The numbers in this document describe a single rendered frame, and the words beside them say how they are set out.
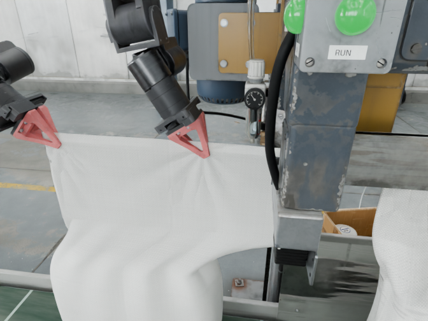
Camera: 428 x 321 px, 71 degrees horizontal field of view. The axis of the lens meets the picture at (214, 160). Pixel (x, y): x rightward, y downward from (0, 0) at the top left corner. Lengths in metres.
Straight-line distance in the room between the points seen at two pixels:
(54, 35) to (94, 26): 0.84
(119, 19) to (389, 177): 0.50
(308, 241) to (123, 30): 0.40
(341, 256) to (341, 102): 0.68
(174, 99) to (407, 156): 0.39
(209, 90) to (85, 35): 5.65
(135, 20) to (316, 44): 0.30
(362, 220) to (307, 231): 1.71
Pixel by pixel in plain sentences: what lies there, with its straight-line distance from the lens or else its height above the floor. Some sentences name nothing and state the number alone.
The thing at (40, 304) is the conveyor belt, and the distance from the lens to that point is 1.31.
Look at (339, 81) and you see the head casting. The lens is 0.34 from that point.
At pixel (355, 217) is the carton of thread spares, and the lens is 2.06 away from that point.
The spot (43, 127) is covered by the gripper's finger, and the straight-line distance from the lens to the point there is 0.64.
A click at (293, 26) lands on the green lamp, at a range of 0.29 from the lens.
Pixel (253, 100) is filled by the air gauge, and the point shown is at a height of 1.15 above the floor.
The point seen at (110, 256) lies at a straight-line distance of 0.70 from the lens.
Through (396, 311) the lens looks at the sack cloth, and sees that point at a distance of 0.73.
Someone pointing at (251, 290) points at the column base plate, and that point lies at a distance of 1.69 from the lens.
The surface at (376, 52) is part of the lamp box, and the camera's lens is 0.29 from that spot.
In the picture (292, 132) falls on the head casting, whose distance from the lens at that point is 0.34.
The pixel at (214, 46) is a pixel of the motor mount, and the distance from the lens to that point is 0.72.
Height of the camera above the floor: 1.28
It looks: 25 degrees down
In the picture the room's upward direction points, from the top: straight up
